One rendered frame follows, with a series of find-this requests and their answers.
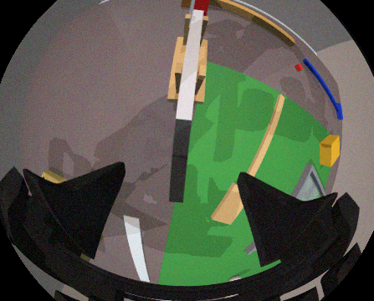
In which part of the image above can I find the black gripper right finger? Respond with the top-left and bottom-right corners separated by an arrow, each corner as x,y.
237,171 -> 337,267

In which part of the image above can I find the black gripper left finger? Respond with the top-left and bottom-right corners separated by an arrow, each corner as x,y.
23,161 -> 126,260

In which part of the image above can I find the small red cube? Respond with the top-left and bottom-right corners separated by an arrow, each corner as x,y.
295,64 -> 304,71

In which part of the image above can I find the green rectangular mat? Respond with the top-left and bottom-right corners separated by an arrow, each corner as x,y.
157,61 -> 330,287

